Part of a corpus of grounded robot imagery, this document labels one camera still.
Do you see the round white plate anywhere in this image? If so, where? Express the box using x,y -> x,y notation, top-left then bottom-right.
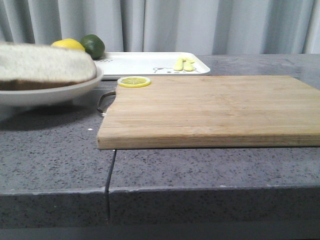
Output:
0,66 -> 104,107

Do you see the white bread slice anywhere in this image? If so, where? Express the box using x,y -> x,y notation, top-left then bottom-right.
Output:
0,42 -> 97,91

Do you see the white rectangular tray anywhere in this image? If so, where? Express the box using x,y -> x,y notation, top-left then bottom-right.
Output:
95,52 -> 211,80

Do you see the lemon slice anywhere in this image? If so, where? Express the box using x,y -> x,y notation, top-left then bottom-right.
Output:
117,76 -> 152,88

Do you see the green lime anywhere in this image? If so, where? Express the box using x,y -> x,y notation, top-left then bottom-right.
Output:
80,34 -> 105,60

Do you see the grey curtain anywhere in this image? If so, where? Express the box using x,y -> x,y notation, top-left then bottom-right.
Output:
0,0 -> 320,55

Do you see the wooden cutting board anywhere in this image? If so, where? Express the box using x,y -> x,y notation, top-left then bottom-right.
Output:
97,75 -> 320,150

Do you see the yellow lemon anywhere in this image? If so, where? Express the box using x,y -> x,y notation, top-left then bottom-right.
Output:
51,38 -> 86,52

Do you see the cutting board metal handle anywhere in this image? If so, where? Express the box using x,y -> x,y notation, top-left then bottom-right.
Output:
96,90 -> 116,116

